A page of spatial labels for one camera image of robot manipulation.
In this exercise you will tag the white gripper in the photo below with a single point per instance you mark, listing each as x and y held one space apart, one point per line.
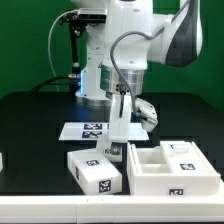
119 122

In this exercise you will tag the white rectangular cabinet box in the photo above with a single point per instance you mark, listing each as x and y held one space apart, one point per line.
94 173

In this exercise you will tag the white cabinet body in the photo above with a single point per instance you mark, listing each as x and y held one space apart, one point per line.
149 175

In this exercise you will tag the white cabinet door panel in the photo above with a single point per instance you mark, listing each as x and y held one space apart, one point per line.
186 159

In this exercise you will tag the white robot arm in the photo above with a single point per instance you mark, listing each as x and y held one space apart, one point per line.
124 37

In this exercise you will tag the white flat marker sheet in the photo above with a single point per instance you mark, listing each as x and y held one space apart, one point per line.
87 131

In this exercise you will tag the white part at left edge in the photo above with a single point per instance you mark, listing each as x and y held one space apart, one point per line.
1 162

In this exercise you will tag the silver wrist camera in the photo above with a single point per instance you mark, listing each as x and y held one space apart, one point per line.
147 114

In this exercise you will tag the white table border frame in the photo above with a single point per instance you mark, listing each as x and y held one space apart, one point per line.
112 209

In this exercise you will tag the black camera stand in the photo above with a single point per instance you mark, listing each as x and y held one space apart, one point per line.
78 20

